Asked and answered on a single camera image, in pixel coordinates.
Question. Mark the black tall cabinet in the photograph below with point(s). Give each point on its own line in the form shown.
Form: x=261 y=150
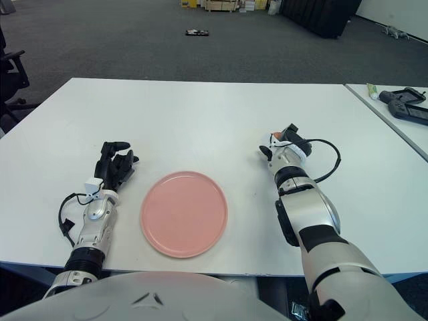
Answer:
x=317 y=15

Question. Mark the black flat floor tray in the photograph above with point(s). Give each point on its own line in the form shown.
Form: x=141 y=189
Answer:
x=197 y=32

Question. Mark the grey blue table frame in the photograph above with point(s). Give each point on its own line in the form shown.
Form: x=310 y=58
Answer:
x=33 y=271

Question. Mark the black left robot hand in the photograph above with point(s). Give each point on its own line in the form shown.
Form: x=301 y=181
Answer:
x=107 y=167

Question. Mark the black office chair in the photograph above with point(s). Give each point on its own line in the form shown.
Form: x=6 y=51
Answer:
x=10 y=77

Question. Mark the red yellow apple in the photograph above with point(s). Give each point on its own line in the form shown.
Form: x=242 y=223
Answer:
x=277 y=136

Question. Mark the grey robot dog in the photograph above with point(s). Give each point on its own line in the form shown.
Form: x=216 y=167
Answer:
x=394 y=32

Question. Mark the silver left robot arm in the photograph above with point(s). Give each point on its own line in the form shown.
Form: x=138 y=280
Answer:
x=97 y=230

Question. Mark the black controller frame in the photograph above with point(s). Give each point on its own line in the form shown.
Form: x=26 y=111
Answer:
x=388 y=96

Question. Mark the green white tube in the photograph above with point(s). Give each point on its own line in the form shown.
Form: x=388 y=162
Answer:
x=372 y=90

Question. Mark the black handheld game console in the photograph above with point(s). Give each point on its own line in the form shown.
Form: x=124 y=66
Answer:
x=399 y=108

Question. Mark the pink round plate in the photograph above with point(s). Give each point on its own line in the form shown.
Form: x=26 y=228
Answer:
x=184 y=214

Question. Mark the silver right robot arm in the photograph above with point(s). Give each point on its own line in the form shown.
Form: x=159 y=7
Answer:
x=311 y=207

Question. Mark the yellow cardboard box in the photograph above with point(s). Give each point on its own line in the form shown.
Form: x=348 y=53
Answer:
x=189 y=3

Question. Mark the grey robot torso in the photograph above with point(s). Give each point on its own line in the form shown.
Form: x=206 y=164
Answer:
x=133 y=301

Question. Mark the wooden crate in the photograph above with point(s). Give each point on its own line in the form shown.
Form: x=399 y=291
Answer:
x=220 y=6

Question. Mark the white bag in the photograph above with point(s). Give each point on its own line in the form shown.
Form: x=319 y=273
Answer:
x=273 y=7

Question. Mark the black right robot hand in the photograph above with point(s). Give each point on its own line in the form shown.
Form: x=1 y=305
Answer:
x=294 y=135

